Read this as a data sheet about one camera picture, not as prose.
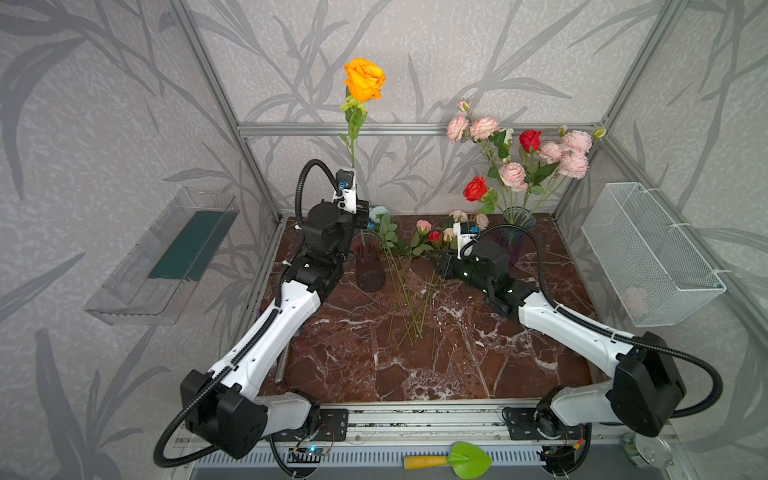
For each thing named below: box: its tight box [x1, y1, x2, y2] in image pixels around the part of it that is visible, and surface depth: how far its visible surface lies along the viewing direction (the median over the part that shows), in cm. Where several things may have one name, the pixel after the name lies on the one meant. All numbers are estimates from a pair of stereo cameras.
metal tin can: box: [621, 432, 673, 469], surface depth 67 cm
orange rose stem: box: [340, 58, 386, 246], surface depth 49 cm
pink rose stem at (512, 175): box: [498, 162, 528, 210], surface depth 82 cm
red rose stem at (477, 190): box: [463, 175, 503, 214], surface depth 88 cm
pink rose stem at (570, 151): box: [537, 125, 607, 193], surface depth 80 cm
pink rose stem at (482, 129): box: [447, 99, 509, 181], surface depth 82 cm
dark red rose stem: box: [518, 129, 559, 201], surface depth 82 cm
